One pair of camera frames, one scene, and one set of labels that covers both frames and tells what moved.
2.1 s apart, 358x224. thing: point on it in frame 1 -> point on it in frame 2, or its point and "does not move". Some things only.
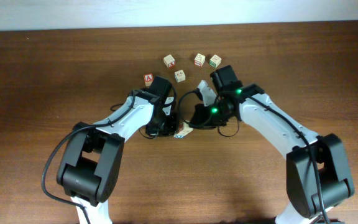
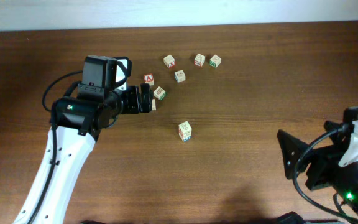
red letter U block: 184,129 -> 184,135
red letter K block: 169,61 does not move
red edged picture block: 199,60 does not move
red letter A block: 148,78 does not move
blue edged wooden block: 179,76 does not move
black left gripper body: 166,125 -> 130,104
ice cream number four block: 186,130 -> 186,138
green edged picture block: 215,61 does not move
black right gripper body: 202,117 -> 312,168
